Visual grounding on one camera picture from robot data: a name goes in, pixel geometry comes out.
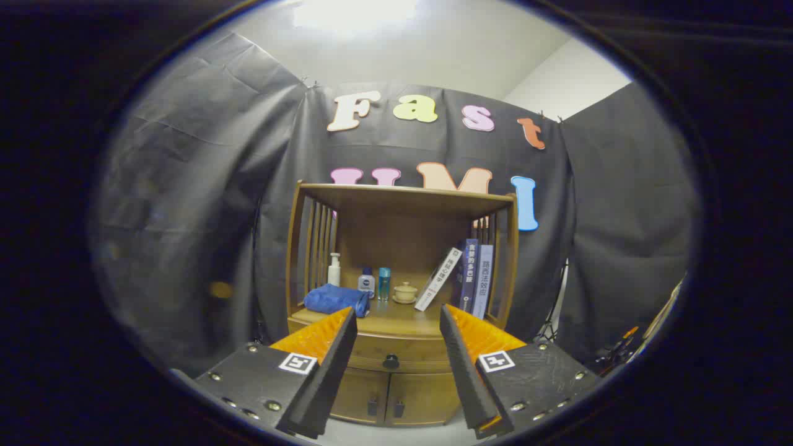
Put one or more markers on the black tripod stand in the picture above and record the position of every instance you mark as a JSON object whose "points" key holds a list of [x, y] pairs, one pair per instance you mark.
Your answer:
{"points": [[548, 331]]}

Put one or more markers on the wooden cabinet door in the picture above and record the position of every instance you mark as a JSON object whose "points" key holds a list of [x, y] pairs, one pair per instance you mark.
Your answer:
{"points": [[424, 399], [362, 396]]}

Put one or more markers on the wooden cabinet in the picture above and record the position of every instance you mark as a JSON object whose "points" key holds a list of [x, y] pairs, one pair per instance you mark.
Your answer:
{"points": [[403, 229]]}

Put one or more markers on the white bottle blue cap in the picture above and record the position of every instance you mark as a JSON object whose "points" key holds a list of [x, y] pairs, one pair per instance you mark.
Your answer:
{"points": [[366, 284]]}

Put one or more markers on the clear blue bottle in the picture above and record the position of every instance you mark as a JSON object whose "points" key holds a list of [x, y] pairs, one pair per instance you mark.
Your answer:
{"points": [[384, 284]]}

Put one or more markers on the white book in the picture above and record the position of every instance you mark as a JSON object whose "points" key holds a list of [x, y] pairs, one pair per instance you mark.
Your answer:
{"points": [[437, 280]]}

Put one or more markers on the wooden countertop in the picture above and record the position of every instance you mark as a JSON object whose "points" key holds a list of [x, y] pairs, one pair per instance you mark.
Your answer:
{"points": [[396, 316]]}

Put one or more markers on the black device orange tip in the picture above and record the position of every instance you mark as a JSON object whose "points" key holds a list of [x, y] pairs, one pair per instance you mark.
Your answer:
{"points": [[619, 347]]}

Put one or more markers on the beige lidded teacup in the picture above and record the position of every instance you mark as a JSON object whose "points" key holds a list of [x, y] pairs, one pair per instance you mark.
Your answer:
{"points": [[405, 292]]}

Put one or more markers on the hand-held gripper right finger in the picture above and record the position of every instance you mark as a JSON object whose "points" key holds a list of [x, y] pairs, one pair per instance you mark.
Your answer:
{"points": [[468, 371]]}

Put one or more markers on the white pump bottle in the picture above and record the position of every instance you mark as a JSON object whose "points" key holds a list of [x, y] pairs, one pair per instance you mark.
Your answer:
{"points": [[334, 274]]}

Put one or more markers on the blue folded towel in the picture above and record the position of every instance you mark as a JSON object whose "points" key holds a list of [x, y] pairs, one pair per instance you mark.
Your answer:
{"points": [[334, 299]]}

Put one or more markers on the dark blue book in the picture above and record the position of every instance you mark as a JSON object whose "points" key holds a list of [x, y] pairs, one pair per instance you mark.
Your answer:
{"points": [[469, 275]]}

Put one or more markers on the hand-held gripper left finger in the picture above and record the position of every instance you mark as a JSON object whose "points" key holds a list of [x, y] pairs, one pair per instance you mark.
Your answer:
{"points": [[328, 378]]}

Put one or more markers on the light purple book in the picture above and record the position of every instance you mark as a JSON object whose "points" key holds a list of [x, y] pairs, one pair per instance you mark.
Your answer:
{"points": [[483, 282]]}

